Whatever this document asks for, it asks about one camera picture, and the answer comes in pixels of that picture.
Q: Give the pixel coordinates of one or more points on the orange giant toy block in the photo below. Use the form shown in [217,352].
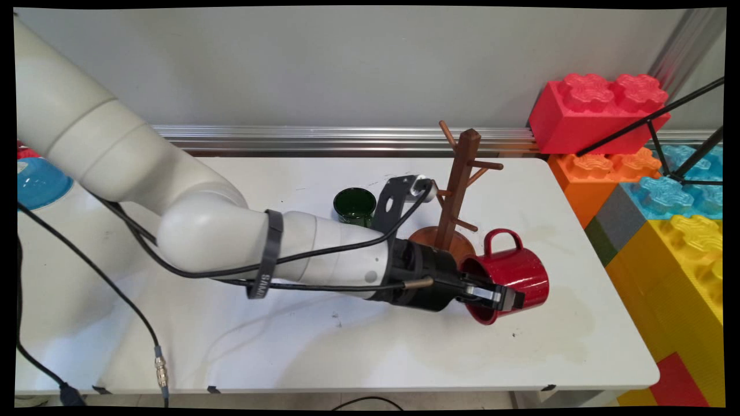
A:
[584,179]

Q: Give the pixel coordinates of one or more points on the red flat toy block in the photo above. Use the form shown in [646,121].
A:
[679,381]

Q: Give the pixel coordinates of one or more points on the dark green enamel mug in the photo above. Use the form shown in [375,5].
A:
[354,205]

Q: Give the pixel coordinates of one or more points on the black tripod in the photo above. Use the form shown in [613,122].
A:
[636,124]

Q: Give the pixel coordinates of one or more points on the blue bowl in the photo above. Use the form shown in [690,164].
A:
[40,185]

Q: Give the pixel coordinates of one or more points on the green giant toy block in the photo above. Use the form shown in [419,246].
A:
[601,242]

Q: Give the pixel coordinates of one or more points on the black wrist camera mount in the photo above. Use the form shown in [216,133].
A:
[399,188]

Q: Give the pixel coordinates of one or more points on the yellow giant toy block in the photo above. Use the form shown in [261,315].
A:
[676,289]

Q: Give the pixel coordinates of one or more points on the small white wrist camera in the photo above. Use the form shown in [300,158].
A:
[421,185]

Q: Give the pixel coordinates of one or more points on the grey giant toy block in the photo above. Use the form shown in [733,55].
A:
[621,219]

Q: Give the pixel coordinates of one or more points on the small red object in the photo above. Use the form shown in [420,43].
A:
[26,153]

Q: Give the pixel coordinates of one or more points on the red speckled enamel mug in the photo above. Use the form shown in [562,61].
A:
[520,271]

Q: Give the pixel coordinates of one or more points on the light blue giant toy block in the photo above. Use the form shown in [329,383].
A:
[665,196]

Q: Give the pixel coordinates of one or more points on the aluminium rail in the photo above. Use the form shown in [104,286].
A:
[318,138]

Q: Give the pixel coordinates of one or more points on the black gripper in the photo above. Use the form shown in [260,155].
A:
[425,277]

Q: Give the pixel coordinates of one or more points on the red giant toy block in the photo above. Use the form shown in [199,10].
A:
[589,115]

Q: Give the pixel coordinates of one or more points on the aluminium upright profile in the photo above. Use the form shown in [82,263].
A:
[688,46]

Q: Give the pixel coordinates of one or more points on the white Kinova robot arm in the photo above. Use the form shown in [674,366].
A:
[202,231]

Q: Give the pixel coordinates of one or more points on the brown wooden mug tree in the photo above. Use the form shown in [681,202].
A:
[457,190]

